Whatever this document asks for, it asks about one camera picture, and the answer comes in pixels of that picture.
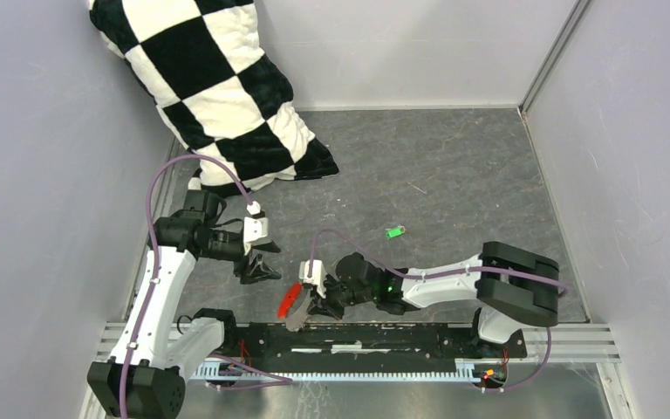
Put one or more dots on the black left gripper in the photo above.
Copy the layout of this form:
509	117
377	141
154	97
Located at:
257	272

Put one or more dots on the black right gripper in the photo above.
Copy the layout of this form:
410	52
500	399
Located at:
326	306

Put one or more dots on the metal key holder red handle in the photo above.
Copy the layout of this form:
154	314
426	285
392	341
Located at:
293	310

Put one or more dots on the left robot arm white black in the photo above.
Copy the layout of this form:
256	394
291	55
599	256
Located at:
145	375

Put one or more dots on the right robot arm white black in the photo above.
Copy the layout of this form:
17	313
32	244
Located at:
517	288

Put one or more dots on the small green object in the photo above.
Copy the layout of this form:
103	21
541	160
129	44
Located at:
395	232

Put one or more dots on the black white checkered pillow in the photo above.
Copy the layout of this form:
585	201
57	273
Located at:
215	88

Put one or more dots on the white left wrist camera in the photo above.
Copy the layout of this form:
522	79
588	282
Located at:
255	231

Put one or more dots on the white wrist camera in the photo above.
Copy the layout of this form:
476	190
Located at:
255	231
312	272

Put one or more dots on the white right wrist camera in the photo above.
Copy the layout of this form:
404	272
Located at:
312	272

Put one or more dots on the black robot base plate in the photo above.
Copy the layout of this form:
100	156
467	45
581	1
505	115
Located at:
366	347

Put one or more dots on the aluminium frame rail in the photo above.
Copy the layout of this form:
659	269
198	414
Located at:
568	343

